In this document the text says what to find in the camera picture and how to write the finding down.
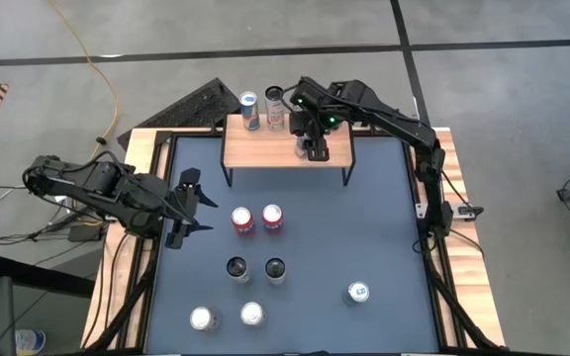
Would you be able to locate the yellow cable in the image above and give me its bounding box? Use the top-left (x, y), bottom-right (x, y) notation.
top-left (47, 0), bottom-right (120, 159)

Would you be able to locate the black power brick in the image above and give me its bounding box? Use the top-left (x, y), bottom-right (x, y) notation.
top-left (66, 224), bottom-right (106, 243)

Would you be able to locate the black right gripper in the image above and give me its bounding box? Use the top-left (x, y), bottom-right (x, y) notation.
top-left (289, 106), bottom-right (341, 162)

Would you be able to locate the white blue container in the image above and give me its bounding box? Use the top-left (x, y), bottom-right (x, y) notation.
top-left (15, 328), bottom-right (48, 356)

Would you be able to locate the wooden shelf black metal frame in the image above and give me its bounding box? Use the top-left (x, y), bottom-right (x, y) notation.
top-left (219, 107), bottom-right (356, 188)

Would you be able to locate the silver Diet Coke can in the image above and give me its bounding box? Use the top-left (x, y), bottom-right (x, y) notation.
top-left (189, 306), bottom-right (221, 332)
top-left (239, 301), bottom-right (266, 329)

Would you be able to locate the red Fanta strawberry can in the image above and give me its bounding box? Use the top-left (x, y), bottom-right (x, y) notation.
top-left (230, 206), bottom-right (256, 239)
top-left (260, 203), bottom-right (286, 235)

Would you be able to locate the grey perforated metal plate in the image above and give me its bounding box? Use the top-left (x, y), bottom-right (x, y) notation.
top-left (415, 201), bottom-right (474, 220)

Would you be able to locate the blue-grey table mat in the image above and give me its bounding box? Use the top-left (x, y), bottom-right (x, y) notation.
top-left (143, 133), bottom-right (442, 355)

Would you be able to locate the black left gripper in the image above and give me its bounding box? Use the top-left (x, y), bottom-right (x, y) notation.
top-left (164, 167), bottom-right (219, 248)

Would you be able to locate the black perforated box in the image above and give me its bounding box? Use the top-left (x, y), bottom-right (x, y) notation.
top-left (116, 77), bottom-right (246, 152)

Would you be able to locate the black metal table frame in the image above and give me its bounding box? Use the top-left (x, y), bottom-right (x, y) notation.
top-left (84, 126), bottom-right (509, 356)

